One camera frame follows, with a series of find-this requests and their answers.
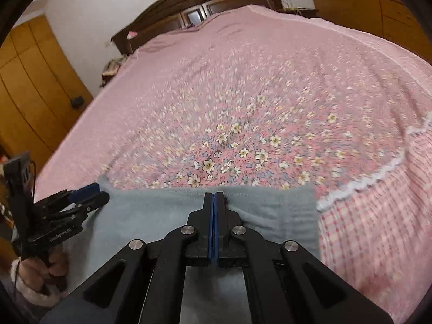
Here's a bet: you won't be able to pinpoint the person's left forearm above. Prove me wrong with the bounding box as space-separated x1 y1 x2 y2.
6 277 66 323

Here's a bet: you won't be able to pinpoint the long wooden cabinet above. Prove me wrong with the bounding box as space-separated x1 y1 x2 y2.
309 0 432 65

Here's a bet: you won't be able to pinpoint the grey pants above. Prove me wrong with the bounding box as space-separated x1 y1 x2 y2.
67 175 320 324

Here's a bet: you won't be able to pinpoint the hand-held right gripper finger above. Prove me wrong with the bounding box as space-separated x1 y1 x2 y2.
39 192 214 324
215 192 394 324

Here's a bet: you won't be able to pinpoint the person's left hand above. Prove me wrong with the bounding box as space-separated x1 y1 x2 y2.
19 245 69 293

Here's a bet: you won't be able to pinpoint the pile of clothes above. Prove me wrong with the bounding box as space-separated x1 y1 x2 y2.
99 56 129 88

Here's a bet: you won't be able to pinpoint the pink floral bed cover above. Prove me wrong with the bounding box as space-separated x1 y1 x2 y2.
34 4 432 324

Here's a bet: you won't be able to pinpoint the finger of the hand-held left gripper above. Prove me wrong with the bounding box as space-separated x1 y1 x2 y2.
42 192 110 225
35 182 100 211

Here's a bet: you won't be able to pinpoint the orange wooden wardrobe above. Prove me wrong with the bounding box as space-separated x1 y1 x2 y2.
0 15 94 176

